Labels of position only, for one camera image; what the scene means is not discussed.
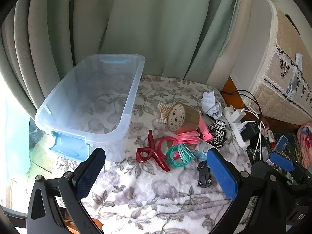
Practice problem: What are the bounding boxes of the teal hair ties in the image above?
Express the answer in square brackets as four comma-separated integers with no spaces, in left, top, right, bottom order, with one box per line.
[165,143,196,168]

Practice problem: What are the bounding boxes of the leopard print scrunchie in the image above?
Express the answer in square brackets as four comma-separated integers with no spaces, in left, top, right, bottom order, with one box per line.
[208,119,227,148]

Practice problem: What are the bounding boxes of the pink cord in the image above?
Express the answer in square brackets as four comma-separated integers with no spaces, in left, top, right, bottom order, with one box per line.
[176,116,213,145]

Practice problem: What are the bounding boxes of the dark red hair claw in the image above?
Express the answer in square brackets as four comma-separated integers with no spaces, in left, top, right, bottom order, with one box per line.
[135,130,170,173]

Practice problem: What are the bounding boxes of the pink ring hair tie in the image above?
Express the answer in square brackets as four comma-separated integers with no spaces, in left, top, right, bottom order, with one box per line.
[158,136,180,160]

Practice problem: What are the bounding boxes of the brown packing tape roll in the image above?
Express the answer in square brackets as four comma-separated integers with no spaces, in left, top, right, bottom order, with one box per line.
[167,103,200,134]

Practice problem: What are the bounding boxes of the bag of cotton swabs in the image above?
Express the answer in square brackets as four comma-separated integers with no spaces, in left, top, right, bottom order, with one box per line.
[156,103,173,124]

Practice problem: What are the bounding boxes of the light blue card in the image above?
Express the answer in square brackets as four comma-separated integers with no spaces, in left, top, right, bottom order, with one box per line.
[193,141,213,161]

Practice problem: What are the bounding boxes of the black power adapter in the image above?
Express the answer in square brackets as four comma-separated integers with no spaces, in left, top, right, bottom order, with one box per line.
[241,122,259,142]

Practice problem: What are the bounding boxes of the floral blanket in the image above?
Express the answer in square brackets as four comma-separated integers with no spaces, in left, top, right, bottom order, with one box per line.
[82,75,230,233]

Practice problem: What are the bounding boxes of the clear plastic storage bin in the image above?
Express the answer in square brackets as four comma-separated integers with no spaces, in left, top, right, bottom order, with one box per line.
[35,54,145,162]

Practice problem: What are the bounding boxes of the white charger plug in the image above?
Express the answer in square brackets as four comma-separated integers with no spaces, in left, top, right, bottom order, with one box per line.
[230,108,245,123]

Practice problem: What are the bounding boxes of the crumpled white paper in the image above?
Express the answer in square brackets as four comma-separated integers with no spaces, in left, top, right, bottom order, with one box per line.
[201,91,222,119]

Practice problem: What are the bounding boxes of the green curtain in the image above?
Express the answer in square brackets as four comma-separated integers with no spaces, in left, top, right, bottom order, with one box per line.
[1,0,240,116]

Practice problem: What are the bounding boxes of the white cable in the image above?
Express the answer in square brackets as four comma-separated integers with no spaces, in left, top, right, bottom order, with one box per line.
[243,109,267,163]

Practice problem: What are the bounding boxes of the black cable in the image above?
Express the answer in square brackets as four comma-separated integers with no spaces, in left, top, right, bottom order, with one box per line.
[220,89,263,125]

